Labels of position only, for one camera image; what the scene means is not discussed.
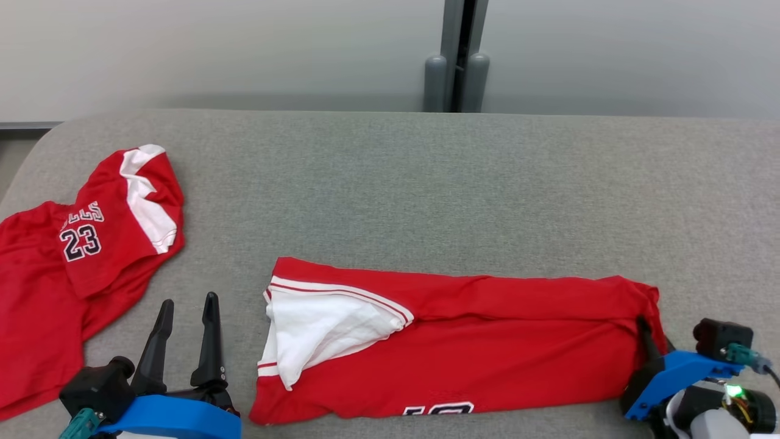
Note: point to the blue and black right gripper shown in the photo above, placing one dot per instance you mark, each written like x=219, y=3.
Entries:
x=676, y=369

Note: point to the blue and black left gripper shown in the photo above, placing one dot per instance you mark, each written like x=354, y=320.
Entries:
x=177, y=421

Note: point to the red shorts with white trim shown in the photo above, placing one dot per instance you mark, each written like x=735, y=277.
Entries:
x=518, y=353

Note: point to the red jersey number 23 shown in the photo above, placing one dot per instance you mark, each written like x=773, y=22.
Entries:
x=36, y=305

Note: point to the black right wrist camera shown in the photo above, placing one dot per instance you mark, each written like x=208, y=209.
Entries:
x=722, y=338

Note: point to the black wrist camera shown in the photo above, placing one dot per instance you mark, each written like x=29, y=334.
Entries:
x=97, y=387
x=722, y=338

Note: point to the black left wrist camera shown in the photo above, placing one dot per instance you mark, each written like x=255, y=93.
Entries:
x=97, y=387

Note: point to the grey cylindrical post foot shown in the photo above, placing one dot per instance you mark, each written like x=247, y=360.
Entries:
x=435, y=85
x=476, y=85

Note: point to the grey wall post with dark gap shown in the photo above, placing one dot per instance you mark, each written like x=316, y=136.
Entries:
x=452, y=36

